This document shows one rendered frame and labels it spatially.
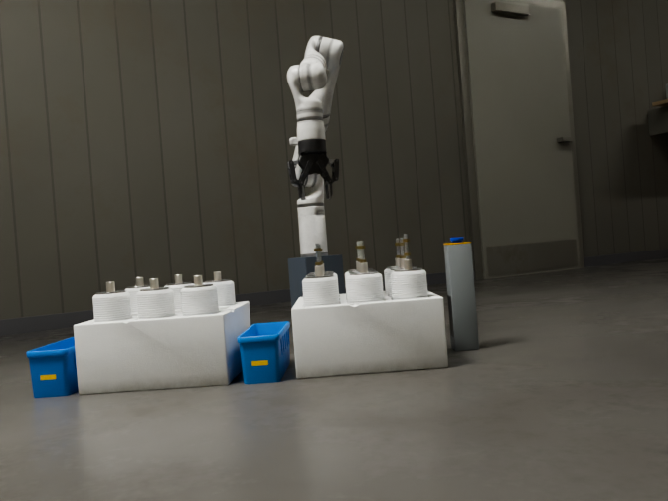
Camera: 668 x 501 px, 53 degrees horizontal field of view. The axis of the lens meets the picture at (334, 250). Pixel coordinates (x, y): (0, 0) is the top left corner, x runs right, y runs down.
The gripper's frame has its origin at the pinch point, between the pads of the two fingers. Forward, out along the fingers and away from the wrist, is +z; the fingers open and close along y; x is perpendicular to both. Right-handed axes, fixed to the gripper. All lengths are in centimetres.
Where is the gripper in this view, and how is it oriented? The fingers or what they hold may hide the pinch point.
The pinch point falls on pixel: (315, 194)
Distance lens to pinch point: 180.7
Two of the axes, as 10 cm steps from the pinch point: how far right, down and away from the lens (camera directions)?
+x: -2.8, 0.1, 9.6
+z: 0.7, 10.0, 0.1
